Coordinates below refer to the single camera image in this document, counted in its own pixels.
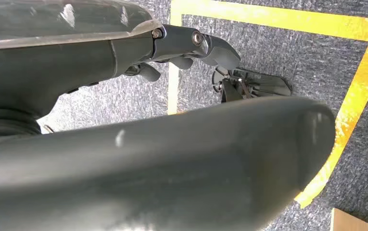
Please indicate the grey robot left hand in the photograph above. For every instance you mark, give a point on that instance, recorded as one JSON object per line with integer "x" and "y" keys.
{"x": 177, "y": 172}

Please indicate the black metal foot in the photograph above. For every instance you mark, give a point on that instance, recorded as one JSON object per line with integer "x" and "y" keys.
{"x": 260, "y": 84}

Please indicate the ribbed grey left arm sleeve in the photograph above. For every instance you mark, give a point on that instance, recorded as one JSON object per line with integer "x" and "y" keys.
{"x": 5, "y": 124}

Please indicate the brown cardboard piece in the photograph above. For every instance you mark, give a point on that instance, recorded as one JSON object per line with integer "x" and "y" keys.
{"x": 349, "y": 221}

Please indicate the yellow floor tape strip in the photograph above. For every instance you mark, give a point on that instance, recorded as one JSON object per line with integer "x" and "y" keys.
{"x": 352, "y": 105}
{"x": 282, "y": 20}

